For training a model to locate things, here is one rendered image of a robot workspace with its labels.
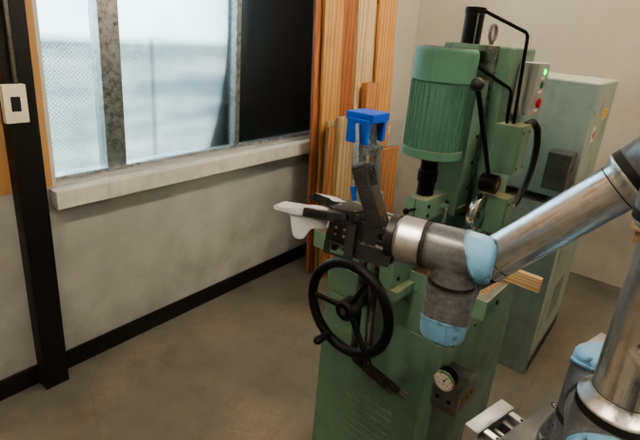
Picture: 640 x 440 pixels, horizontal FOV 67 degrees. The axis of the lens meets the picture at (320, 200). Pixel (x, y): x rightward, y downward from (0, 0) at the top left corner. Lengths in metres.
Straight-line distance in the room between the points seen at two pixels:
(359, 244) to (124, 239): 1.72
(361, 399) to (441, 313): 0.99
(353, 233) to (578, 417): 0.42
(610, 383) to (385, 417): 1.02
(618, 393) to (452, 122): 0.82
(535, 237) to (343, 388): 1.09
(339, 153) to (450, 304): 2.20
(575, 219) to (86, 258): 1.97
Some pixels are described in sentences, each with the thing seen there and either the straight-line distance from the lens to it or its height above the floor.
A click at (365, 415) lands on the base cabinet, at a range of 1.77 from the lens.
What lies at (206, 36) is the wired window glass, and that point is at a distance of 2.56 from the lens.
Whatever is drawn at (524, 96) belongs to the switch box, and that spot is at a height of 1.38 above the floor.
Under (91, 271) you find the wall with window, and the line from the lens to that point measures 2.39.
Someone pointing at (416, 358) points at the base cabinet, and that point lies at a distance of 1.53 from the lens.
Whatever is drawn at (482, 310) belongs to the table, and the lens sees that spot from 1.35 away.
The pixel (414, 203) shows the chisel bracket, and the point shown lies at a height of 1.05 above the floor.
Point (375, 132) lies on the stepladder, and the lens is 2.47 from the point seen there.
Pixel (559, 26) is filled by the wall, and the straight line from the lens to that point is 3.78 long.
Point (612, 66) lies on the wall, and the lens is 3.71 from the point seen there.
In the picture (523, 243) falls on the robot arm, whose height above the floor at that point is 1.22.
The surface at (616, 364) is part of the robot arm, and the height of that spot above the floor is 1.13.
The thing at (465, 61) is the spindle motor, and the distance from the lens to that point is 1.38.
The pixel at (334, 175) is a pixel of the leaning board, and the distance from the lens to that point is 2.94.
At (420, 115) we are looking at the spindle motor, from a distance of 1.39.
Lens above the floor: 1.53
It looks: 20 degrees down
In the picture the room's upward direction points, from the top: 5 degrees clockwise
